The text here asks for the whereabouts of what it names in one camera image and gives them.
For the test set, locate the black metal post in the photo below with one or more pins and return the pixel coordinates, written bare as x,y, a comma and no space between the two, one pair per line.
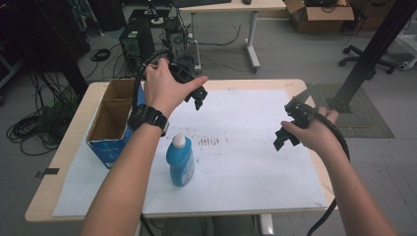
373,54

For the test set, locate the black keyboard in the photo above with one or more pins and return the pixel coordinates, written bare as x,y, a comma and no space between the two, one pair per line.
201,2

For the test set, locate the person's dark trousers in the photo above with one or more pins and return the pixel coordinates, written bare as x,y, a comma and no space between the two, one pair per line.
209,226

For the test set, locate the black wrist watch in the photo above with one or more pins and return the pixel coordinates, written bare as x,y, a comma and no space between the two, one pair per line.
148,118

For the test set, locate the grey floor mat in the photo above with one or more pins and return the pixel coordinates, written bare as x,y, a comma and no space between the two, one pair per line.
360,114

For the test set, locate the open brown cardboard box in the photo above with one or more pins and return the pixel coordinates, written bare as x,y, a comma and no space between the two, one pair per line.
319,14

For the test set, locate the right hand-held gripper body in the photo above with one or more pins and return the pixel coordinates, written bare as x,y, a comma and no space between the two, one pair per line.
301,112

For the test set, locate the person's left hand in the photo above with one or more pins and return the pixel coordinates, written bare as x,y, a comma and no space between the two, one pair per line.
164,86

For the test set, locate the blue bottle with white cap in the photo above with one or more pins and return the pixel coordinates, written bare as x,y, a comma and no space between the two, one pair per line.
180,160

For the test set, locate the white desk with metal legs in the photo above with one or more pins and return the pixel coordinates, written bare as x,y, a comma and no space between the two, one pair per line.
236,19

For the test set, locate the black office chair base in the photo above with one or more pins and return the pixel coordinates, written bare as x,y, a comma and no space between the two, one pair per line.
367,59

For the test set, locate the blue cardboard box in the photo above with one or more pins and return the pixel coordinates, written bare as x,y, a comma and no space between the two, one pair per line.
111,124

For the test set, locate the person's right hand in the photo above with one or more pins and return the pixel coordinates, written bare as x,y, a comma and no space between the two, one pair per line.
314,132

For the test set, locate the black tape strip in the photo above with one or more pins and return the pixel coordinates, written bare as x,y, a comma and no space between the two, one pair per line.
48,171

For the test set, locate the open computer case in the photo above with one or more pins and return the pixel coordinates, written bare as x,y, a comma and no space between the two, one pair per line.
177,39

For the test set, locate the white table mat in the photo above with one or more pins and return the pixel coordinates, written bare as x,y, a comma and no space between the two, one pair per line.
249,154

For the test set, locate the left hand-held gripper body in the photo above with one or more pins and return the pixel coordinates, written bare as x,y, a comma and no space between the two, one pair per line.
181,74

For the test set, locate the black computer tower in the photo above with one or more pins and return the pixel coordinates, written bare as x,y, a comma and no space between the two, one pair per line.
137,42

